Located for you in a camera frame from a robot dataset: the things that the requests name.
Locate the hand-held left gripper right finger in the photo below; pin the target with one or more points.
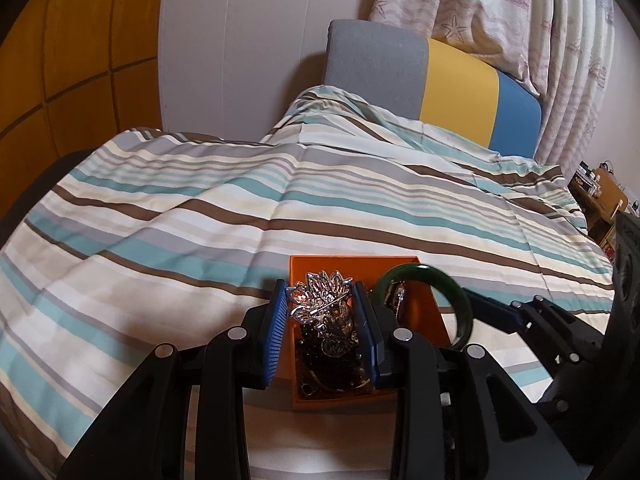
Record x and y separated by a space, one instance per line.
369 335

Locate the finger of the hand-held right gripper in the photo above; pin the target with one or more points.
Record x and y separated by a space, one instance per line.
570 365
495 310

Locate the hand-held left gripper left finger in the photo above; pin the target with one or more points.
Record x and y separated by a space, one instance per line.
275 335

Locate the dark green jade bangle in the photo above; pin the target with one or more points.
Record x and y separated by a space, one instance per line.
462 310

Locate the silver wristwatch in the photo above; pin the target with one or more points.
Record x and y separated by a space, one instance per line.
398 300

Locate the orange box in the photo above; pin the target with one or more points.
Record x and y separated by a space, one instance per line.
425 317

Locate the silver crystal brooch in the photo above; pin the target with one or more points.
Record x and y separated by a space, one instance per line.
320 295

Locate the striped blanket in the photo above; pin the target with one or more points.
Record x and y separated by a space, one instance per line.
200 200

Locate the wooden desk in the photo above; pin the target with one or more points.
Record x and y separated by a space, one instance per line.
605 195

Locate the grey yellow blue headboard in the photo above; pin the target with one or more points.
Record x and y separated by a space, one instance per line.
450 85

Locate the patterned white curtain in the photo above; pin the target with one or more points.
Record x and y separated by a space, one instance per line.
500 10

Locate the orange wooden wardrobe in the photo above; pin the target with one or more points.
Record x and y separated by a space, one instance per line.
75 50

